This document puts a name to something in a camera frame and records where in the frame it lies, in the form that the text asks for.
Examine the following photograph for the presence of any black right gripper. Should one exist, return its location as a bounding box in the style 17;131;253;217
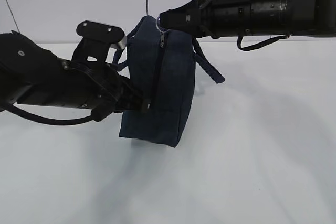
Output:
159;0;252;39

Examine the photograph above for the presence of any navy blue lunch bag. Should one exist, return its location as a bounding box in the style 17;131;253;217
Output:
113;16;225;147

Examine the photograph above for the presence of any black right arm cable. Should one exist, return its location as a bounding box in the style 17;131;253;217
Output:
237;34;291;51

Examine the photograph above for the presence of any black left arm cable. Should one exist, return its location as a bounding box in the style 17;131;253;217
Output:
0;102;97;126

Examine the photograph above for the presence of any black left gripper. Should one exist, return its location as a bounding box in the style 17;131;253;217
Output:
62;60;151;122

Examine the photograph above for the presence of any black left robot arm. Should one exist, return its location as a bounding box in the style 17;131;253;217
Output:
1;31;149;126

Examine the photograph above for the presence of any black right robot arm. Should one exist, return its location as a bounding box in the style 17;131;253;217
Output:
159;0;335;39

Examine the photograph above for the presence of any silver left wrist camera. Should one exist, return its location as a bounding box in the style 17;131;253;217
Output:
71;20;127;63

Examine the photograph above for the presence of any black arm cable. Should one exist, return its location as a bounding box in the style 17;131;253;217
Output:
0;102;97;126
237;34;291;51

